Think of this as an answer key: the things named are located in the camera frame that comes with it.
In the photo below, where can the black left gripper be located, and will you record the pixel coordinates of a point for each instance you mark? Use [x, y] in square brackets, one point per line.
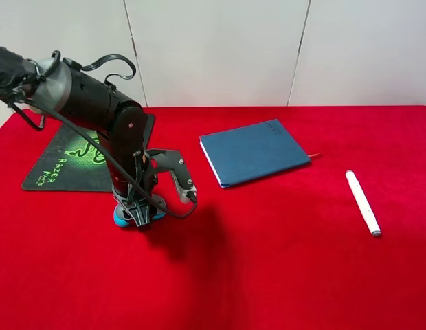
[130, 182]

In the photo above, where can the blue grey computer mouse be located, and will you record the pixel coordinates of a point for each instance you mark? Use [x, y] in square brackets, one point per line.
[122, 220]

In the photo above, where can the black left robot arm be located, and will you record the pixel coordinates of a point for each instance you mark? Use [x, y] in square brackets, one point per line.
[61, 88]

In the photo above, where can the black green mouse pad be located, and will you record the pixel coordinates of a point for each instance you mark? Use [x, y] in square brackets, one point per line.
[69, 163]

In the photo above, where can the blue notebook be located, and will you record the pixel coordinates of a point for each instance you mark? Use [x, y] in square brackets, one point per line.
[252, 152]

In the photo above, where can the white marker pen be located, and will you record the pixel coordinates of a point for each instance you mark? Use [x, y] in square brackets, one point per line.
[363, 204]

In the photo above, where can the red table cloth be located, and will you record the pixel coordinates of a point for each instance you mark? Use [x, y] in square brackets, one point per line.
[290, 251]

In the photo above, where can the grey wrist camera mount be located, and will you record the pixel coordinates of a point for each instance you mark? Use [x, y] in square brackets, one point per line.
[171, 161]

